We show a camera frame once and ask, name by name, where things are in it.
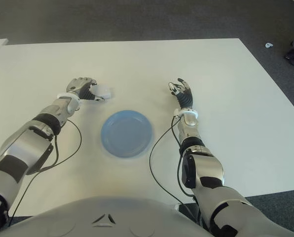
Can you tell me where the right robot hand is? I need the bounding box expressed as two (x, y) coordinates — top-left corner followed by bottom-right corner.
(168, 78), (194, 110)

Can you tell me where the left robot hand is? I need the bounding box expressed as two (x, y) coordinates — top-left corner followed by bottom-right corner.
(65, 77), (106, 102)

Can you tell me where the white charger block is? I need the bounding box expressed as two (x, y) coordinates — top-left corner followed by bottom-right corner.
(91, 84), (115, 99)

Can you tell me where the blue plastic plate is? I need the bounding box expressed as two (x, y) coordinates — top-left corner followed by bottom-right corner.
(100, 110), (154, 158)

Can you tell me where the silver robot torso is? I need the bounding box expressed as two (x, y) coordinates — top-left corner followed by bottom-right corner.
(3, 196), (212, 237)

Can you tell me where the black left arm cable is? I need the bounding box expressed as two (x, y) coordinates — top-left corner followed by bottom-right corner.
(7, 118), (82, 224)

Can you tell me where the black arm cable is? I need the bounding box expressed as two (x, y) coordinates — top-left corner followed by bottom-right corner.
(149, 116), (202, 214)
(7, 118), (82, 224)

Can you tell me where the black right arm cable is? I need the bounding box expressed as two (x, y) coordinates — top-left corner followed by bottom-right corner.
(149, 116), (202, 214)

